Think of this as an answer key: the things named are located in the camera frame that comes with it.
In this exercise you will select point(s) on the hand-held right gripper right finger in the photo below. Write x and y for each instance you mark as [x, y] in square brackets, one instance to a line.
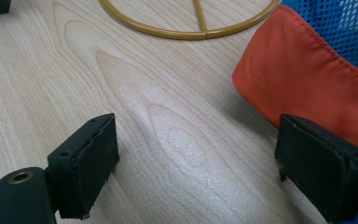
[323, 168]

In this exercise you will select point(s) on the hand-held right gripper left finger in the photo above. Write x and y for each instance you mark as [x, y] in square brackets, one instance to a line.
[84, 168]

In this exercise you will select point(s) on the orange and blue mesh bag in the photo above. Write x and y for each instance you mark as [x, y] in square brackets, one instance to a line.
[304, 68]

